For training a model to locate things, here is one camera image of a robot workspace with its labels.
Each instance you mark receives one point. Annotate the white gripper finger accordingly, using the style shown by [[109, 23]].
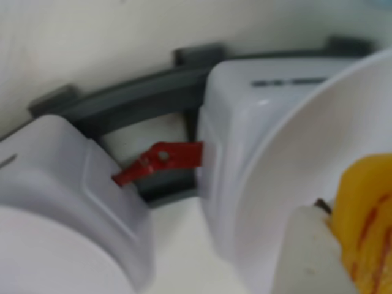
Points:
[[309, 254]]

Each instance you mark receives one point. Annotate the yellow egg sushi toy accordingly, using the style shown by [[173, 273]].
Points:
[[367, 220]]

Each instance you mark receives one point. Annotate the white plate carrying egg sushi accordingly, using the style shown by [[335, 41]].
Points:
[[291, 137]]

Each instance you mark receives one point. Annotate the white wagon under egg plate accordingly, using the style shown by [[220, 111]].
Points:
[[232, 116]]

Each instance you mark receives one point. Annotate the red coupler egg shrimp wagons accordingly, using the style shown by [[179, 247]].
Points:
[[171, 157]]

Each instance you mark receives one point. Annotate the grey circular toy train track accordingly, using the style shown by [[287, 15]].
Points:
[[122, 107]]

